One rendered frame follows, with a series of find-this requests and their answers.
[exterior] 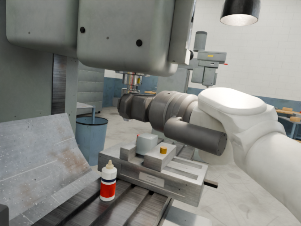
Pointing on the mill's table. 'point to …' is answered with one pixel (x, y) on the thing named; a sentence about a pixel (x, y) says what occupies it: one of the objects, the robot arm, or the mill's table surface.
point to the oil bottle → (108, 182)
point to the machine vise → (137, 174)
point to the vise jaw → (153, 158)
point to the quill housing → (126, 35)
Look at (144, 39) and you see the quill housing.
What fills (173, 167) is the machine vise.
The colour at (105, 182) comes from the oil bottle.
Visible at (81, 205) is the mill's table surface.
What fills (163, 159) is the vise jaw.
